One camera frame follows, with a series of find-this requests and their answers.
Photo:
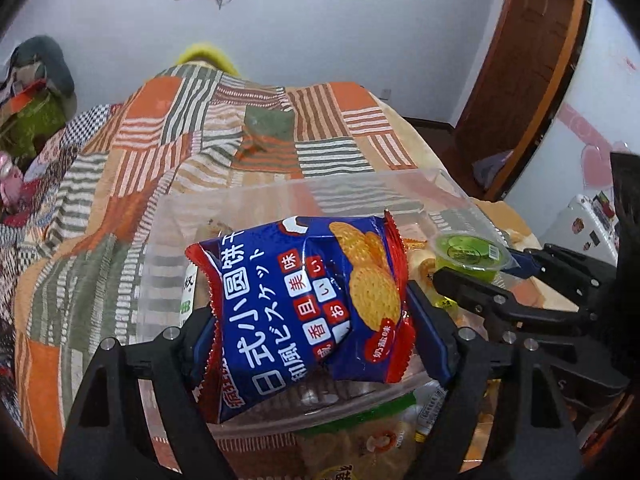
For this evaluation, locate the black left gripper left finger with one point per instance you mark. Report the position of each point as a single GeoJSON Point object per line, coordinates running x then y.
{"type": "Point", "coordinates": [107, 436]}

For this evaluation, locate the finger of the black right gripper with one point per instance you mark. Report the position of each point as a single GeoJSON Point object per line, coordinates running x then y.
{"type": "Point", "coordinates": [578, 277]}
{"type": "Point", "coordinates": [502, 312]}

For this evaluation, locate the green jelly cup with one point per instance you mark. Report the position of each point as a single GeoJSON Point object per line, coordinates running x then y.
{"type": "Point", "coordinates": [470, 254]}

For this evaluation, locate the blue biscuit snack bag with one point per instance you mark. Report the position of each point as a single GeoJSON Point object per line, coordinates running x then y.
{"type": "Point", "coordinates": [303, 293]}

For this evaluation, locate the green-edged clear pastry bag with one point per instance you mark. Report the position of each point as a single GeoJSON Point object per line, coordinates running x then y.
{"type": "Point", "coordinates": [375, 444]}

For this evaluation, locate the white suitcase with stickers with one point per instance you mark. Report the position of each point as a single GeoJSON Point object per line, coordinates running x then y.
{"type": "Point", "coordinates": [584, 226]}

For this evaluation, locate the clear plastic storage bin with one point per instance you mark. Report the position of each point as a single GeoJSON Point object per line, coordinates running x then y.
{"type": "Point", "coordinates": [423, 202]}

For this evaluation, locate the brown wooden door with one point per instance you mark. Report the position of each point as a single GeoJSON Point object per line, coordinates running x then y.
{"type": "Point", "coordinates": [522, 79]}

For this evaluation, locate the patchwork striped bed quilt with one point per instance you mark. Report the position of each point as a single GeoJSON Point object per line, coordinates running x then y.
{"type": "Point", "coordinates": [192, 129]}

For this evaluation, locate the pink plush toy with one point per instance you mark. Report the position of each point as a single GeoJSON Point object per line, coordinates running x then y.
{"type": "Point", "coordinates": [11, 181]}

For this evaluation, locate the clothes pile with green bag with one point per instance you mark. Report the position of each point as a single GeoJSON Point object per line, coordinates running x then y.
{"type": "Point", "coordinates": [36, 84]}

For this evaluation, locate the yellow bed headboard rail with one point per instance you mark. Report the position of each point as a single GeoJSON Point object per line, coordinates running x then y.
{"type": "Point", "coordinates": [211, 55]}

